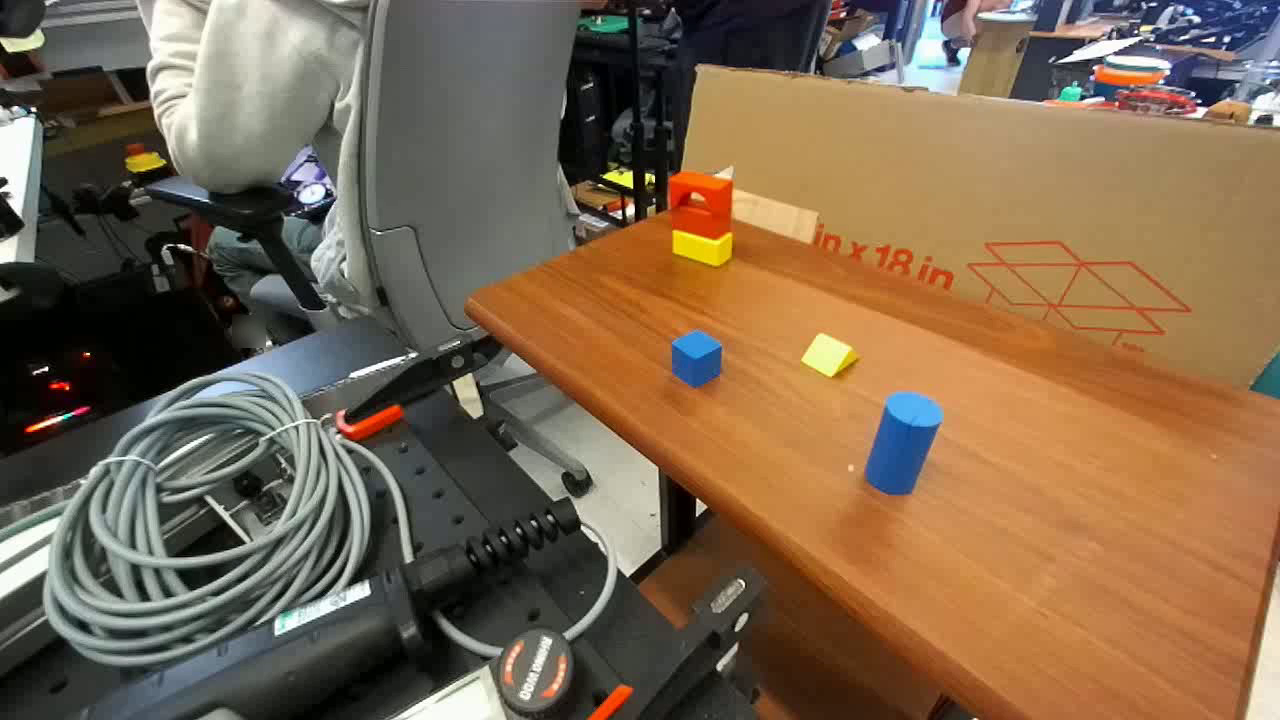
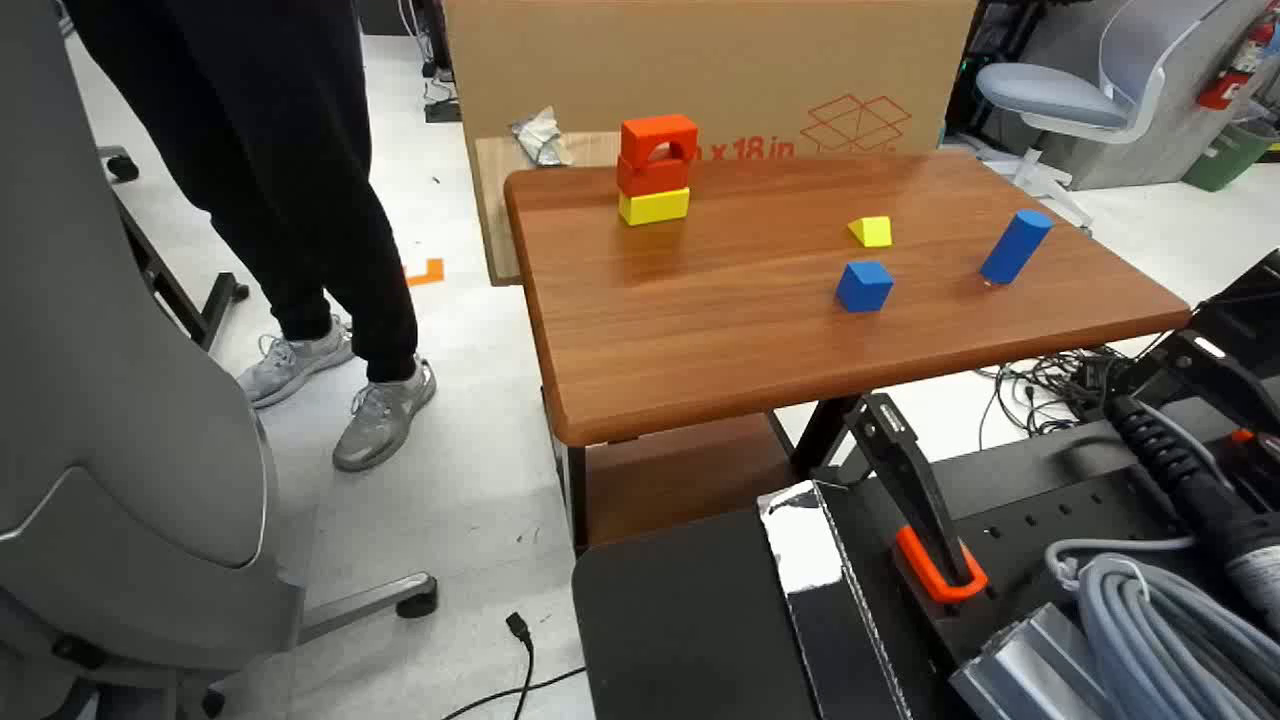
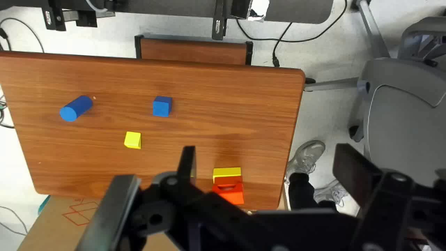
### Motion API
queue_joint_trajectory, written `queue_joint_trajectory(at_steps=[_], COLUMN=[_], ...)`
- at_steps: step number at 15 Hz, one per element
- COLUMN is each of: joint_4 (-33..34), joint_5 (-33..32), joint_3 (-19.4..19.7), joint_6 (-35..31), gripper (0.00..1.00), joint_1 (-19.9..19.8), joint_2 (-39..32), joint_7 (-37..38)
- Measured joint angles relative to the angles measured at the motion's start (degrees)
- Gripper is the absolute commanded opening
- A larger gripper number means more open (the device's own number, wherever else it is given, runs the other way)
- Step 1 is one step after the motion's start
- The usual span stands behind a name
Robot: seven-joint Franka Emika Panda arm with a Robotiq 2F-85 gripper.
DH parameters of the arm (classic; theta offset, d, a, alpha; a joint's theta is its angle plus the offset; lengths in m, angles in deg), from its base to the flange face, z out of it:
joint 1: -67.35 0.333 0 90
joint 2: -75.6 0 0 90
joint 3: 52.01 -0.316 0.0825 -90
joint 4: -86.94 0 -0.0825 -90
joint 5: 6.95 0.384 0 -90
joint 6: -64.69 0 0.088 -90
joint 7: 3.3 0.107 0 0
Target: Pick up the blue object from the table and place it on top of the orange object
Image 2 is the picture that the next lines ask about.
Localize blue cube block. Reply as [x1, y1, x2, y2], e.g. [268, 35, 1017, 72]
[834, 255, 896, 317]

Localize thick black ribbed cable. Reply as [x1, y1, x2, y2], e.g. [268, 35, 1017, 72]
[1106, 396, 1280, 606]

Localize large cardboard box red print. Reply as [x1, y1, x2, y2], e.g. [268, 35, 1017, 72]
[442, 0, 983, 174]

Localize black table leg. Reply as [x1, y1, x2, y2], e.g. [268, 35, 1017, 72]
[565, 446, 594, 555]

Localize crumpled white plastic bag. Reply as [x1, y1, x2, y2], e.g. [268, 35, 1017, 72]
[509, 103, 575, 174]

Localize grey coiled cable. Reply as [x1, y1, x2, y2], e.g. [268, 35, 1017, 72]
[1044, 536, 1280, 720]

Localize thin black cable with plug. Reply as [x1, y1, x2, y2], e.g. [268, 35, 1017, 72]
[442, 608, 594, 720]

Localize orange arch block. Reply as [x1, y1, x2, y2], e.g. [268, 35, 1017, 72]
[613, 111, 704, 200]

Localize person in dark trousers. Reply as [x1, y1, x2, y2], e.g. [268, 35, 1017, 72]
[62, 0, 442, 478]

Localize grey office chair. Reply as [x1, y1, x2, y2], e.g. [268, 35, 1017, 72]
[0, 0, 443, 720]

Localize light blue office chair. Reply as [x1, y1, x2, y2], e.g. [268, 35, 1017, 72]
[972, 0, 1280, 151]

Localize red fire extinguisher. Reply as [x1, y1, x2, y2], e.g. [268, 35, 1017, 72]
[1193, 7, 1280, 116]

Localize blue cylinder block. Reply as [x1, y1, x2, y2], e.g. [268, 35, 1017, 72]
[979, 203, 1056, 291]

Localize green bin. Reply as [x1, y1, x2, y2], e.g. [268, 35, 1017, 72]
[1181, 116, 1280, 196]

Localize black clamp orange handle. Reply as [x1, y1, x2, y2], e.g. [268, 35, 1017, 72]
[846, 393, 996, 613]

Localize yellow rectangular block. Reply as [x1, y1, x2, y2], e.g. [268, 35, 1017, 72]
[615, 183, 698, 230]

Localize orange floor tape piece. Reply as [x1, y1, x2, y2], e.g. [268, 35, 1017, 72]
[406, 252, 454, 291]

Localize yellow wedge block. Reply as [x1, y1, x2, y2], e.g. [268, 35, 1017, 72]
[846, 214, 901, 252]

